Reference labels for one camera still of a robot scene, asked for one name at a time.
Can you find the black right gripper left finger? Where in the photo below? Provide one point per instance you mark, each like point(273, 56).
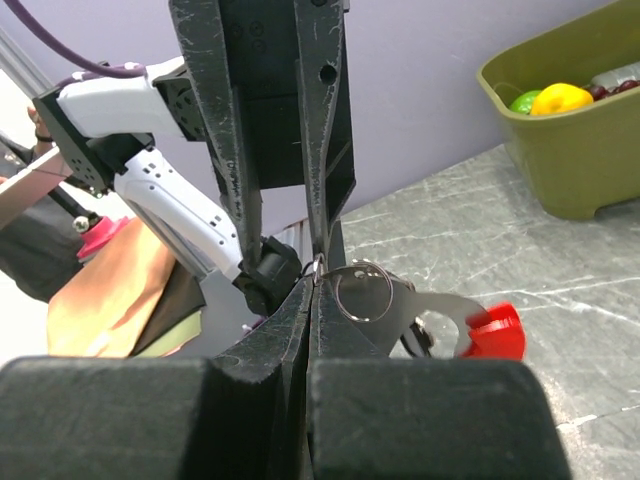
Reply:
point(237, 415)

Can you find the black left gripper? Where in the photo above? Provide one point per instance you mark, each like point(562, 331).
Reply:
point(257, 42)

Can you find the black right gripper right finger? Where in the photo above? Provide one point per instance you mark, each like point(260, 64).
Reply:
point(481, 414)

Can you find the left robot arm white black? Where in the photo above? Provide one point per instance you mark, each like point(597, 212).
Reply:
point(138, 130)

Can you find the brown paper bag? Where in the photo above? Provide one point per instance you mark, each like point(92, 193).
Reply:
point(132, 299)

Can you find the green lime left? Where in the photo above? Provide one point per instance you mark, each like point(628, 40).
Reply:
point(523, 103)

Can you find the yellow lemon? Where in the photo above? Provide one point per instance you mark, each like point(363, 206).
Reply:
point(560, 98)

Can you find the olive green plastic bin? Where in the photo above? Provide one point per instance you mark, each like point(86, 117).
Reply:
point(585, 159)

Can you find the dark red grape bunch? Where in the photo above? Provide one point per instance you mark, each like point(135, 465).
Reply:
point(599, 92)

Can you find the grey plastic bottle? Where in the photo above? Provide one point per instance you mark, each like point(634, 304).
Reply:
point(616, 77)

